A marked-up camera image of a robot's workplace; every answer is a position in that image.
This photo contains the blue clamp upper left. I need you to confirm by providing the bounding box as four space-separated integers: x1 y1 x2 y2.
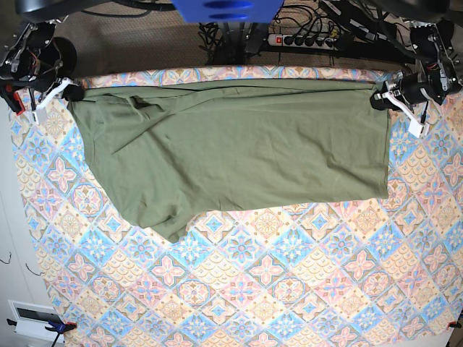
0 85 25 116

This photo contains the patterned tablecloth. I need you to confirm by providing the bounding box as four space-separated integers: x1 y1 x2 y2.
9 65 463 347

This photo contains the green t-shirt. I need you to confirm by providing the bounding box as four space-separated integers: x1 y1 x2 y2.
68 79 390 243

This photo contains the red clamp lower right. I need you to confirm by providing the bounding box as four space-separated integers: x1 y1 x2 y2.
447 321 462 329

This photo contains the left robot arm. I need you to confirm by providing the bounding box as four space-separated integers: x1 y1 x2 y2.
370 20 462 138

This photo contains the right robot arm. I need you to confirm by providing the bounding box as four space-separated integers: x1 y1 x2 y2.
1 20 85 123

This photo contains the blue clamp lower left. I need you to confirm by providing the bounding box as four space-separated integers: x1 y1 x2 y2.
7 319 77 346

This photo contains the white wall outlet box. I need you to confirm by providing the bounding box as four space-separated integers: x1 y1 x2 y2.
8 299 61 342

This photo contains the blue clamp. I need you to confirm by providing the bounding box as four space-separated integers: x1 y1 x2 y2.
7 319 77 346
0 85 25 116

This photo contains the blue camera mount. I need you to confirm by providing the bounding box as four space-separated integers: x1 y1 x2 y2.
172 0 284 23

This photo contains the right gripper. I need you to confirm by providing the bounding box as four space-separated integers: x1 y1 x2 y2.
27 77 85 124

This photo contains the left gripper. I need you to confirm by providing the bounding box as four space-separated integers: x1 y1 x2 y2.
370 73 440 137

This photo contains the white power strip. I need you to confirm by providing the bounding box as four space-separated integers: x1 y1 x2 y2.
267 34 335 50

